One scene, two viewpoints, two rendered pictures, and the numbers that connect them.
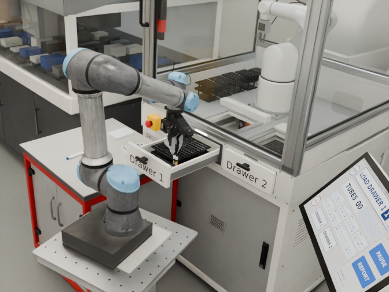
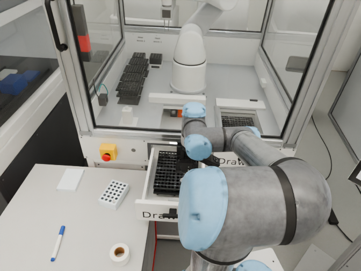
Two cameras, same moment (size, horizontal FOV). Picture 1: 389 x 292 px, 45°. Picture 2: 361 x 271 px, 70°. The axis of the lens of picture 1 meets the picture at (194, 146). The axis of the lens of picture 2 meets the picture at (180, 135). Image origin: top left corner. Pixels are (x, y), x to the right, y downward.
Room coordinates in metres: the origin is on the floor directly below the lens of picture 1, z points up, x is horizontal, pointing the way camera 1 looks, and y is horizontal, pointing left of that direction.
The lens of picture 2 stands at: (1.37, 0.59, 1.73)
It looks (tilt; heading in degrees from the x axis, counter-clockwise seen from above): 39 degrees down; 316
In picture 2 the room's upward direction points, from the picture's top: 3 degrees clockwise
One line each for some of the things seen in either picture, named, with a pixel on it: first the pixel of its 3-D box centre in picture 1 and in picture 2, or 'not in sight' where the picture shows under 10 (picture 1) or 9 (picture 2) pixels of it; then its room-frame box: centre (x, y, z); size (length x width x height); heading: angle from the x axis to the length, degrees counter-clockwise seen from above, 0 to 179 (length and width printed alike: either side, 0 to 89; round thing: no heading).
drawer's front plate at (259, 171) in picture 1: (248, 170); (243, 158); (1.81, -0.25, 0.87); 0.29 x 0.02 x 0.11; 46
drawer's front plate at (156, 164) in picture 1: (147, 164); (173, 212); (1.80, 0.20, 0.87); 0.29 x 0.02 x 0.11; 46
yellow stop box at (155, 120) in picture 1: (153, 122); (108, 152); (2.25, 0.23, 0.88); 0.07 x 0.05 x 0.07; 46
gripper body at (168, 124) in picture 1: (173, 120); (188, 156); (1.84, 0.10, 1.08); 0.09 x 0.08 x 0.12; 46
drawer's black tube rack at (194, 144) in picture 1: (180, 152); (176, 173); (1.95, 0.06, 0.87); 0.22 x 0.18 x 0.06; 136
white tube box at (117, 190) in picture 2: (134, 151); (114, 194); (2.09, 0.30, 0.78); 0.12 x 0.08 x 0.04; 120
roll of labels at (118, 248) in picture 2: not in sight; (120, 254); (1.84, 0.43, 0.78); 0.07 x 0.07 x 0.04
